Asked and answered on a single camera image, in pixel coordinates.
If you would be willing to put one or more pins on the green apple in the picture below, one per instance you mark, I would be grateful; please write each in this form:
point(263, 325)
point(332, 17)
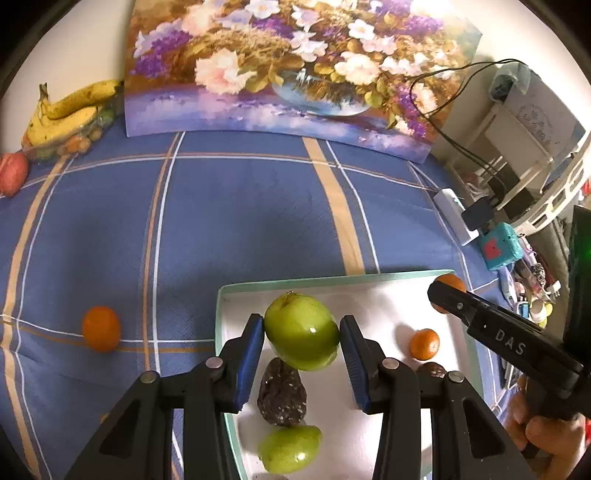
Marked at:
point(291, 450)
point(302, 330)

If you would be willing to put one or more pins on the glass fruit bowl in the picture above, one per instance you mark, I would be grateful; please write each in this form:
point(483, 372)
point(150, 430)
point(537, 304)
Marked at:
point(51, 147)

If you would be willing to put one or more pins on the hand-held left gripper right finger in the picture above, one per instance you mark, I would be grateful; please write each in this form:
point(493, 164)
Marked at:
point(353, 364)

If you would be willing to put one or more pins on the blue plaid tablecloth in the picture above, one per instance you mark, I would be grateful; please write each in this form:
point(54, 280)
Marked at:
point(231, 207)

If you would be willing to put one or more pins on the flower painting canvas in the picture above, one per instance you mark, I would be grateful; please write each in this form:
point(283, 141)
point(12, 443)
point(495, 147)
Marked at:
point(277, 69)

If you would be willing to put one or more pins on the white power strip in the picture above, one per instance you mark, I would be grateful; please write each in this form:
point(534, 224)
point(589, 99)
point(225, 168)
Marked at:
point(455, 217)

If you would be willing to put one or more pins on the dark wrinkled avocado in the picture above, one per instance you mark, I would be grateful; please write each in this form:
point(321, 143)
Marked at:
point(431, 368)
point(281, 394)

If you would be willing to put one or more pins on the teal box with red label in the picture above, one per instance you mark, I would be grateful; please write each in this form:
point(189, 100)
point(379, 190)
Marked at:
point(497, 244)

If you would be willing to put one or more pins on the person's right hand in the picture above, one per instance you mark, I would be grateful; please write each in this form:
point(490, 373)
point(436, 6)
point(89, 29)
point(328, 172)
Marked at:
point(554, 438)

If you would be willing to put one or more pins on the pile of small toiletries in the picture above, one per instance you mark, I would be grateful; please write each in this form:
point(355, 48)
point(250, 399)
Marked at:
point(531, 286)

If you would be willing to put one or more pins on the white shelf unit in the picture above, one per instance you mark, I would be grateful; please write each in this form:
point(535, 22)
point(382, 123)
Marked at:
point(531, 138)

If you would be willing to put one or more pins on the white tray with green rim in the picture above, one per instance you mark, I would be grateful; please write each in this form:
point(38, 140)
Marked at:
point(392, 304)

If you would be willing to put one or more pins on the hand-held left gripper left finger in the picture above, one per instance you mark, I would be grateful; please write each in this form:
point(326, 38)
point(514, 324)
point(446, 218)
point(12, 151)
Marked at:
point(249, 364)

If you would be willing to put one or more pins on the small orange in container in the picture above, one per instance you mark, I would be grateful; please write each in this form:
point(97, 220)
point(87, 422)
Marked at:
point(77, 145)

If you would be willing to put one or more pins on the red apple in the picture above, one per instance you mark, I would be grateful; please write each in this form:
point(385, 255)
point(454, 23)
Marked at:
point(14, 173)

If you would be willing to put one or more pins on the black power adapter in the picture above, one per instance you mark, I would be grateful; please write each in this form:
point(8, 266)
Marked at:
point(478, 214)

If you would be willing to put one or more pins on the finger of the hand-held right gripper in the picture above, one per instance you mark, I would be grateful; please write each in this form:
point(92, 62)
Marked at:
point(455, 300)

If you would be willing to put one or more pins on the small mandarin orange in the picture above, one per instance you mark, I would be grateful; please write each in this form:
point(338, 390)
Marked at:
point(424, 345)

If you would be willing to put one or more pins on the yellow banana bunch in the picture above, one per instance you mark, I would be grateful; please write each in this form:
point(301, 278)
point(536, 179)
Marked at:
point(69, 113)

